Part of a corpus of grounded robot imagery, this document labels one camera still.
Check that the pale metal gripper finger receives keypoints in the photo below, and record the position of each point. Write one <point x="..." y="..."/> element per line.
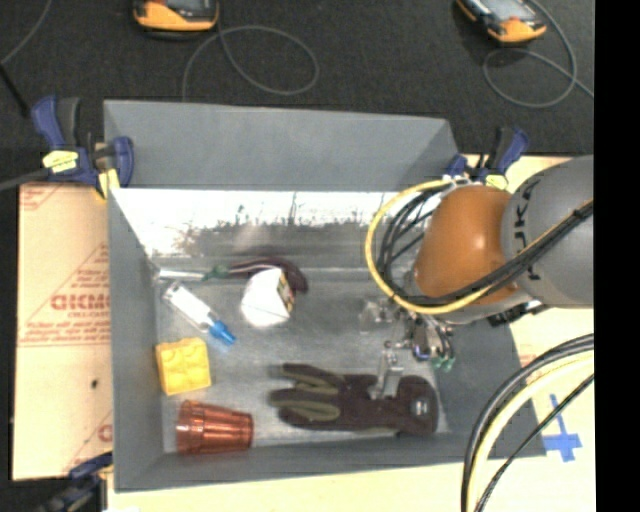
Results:
<point x="376" y="315"/>
<point x="390" y="376"/>

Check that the dark brown glove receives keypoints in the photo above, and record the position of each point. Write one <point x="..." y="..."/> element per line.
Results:
<point x="350" y="405"/>

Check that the dark maroon curved object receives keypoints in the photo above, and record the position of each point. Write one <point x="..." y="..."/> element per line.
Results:
<point x="295" y="275"/>

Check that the green and clear tool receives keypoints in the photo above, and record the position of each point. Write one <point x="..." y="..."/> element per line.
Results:
<point x="215" y="272"/>

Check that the copper orange cup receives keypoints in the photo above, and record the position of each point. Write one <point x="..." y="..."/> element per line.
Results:
<point x="215" y="427"/>

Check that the white tube with blue cap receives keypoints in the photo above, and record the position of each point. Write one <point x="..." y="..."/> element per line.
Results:
<point x="192" y="307"/>

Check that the grey metal bin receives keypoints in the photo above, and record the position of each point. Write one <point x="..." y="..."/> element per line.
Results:
<point x="280" y="150"/>

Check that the yellow toy brick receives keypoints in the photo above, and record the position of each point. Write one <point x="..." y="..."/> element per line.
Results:
<point x="182" y="366"/>

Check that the brown cardboard board red print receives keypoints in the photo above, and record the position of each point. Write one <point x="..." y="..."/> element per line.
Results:
<point x="60" y="350"/>

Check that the black cylinder on white bracket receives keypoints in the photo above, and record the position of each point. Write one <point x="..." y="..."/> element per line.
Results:
<point x="515" y="312"/>

